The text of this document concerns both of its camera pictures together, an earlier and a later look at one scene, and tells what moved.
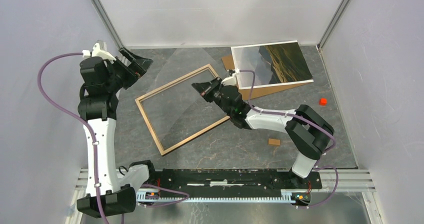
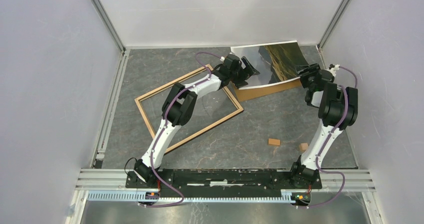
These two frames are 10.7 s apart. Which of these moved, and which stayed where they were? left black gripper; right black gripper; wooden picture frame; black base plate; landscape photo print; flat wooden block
Moved: left black gripper; right black gripper
Stayed: wooden picture frame; black base plate; landscape photo print; flat wooden block
